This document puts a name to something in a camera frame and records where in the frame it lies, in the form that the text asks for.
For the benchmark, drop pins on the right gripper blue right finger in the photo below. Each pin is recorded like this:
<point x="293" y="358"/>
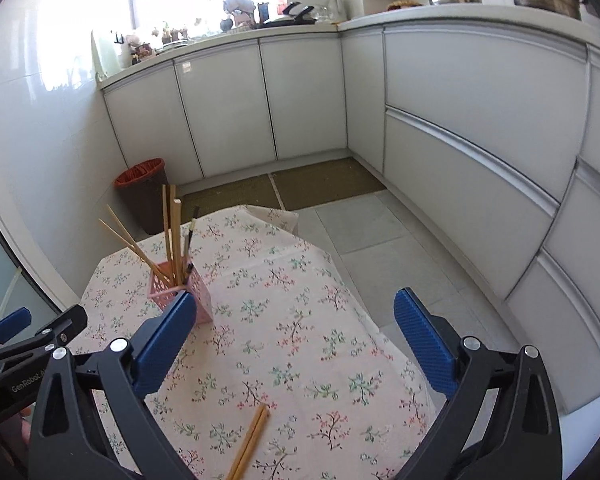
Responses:
<point x="431" y="338"/>

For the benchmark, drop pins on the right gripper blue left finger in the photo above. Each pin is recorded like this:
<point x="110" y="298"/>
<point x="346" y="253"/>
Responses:
<point x="158" y="341"/>

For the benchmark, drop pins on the dark chopstick gold band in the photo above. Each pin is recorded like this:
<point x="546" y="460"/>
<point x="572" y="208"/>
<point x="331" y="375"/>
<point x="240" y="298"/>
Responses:
<point x="190" y="244"/>

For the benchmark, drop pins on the white kitchen cabinets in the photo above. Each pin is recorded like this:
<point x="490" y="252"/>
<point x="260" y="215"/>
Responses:
<point x="484" y="119"/>

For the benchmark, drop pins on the person's left hand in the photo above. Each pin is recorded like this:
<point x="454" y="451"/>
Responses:
<point x="25" y="416"/>

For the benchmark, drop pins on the pink perforated utensil holder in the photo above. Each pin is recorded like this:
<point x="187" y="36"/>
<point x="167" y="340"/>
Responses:
<point x="162" y="294"/>

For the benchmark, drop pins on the floral tablecloth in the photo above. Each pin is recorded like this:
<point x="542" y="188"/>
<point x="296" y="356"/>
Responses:
<point x="287" y="333"/>

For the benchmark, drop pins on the brown trash bin red liner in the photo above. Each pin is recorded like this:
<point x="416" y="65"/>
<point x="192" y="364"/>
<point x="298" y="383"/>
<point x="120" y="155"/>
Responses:
<point x="140" y="189"/>

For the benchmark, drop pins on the left brown floor mat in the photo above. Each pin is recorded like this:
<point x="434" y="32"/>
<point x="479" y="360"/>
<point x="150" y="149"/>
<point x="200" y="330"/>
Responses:
<point x="257" y="191"/>

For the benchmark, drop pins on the brown floor mat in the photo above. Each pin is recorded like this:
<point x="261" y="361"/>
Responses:
<point x="257" y="191"/>
<point x="324" y="182"/>

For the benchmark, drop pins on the right brown floor mat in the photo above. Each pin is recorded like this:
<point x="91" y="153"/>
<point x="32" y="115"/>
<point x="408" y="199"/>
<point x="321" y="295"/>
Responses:
<point x="324" y="182"/>

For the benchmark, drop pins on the plate of food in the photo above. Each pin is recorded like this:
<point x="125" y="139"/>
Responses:
<point x="403" y="4"/>

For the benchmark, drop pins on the pink grey toy figure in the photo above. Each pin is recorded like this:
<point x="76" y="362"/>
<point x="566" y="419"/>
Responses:
<point x="241" y="12"/>

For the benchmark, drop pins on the black frying pan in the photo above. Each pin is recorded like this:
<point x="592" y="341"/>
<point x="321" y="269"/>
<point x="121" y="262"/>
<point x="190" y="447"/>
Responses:
<point x="302" y="17"/>

